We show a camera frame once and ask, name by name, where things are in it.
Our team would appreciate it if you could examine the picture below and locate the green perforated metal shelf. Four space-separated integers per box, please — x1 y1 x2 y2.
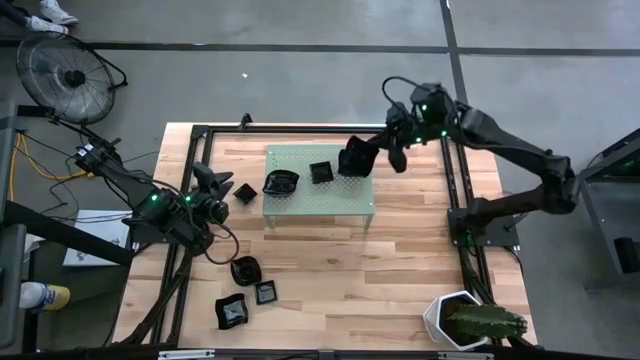
262 143 377 231

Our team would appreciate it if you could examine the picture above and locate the yellow floor cable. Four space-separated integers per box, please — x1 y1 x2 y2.
7 132 99 201

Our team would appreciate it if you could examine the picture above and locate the large square black bowl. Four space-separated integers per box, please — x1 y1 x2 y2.
337 134 381 179

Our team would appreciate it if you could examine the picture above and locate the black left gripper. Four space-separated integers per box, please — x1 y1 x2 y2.
191 161 236 225

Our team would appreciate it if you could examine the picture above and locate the black diagonal beam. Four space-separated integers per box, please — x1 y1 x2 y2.
0 199 135 267

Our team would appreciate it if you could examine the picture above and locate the person's white shoe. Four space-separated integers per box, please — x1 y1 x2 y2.
24 14 69 36
38 0 80 26

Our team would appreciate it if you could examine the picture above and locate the green cactus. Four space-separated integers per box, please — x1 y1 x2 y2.
443 302 529 341

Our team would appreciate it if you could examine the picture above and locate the black floor fan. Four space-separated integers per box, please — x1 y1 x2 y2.
14 30 130 126

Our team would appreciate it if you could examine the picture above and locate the grey and black cart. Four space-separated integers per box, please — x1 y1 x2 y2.
549 127 640 291

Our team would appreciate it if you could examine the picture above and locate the black aluminium table frame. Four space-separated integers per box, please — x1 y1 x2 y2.
119 122 524 351

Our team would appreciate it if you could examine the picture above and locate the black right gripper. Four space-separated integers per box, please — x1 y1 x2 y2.
368 101 427 175

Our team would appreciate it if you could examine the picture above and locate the white and yellow bottle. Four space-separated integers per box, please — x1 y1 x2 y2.
18 280 72 312

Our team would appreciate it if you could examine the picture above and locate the wavy square black plate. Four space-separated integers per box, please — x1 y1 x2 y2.
214 292 250 331

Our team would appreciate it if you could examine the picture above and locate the white hexagonal plant pot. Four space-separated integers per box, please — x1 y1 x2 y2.
422 289 494 351

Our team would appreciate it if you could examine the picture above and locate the oval wavy black plate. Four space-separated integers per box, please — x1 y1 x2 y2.
261 168 301 198

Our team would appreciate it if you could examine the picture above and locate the footed square black plate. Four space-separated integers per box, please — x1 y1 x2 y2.
253 279 279 306
232 182 259 206

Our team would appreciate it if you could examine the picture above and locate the round wavy black bowl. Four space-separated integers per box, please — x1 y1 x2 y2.
229 255 263 288

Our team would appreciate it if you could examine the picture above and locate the small deep square black bowl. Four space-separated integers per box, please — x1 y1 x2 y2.
308 160 335 185

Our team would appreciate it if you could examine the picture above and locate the white printed box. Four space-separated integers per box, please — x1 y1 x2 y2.
62 208 134 269

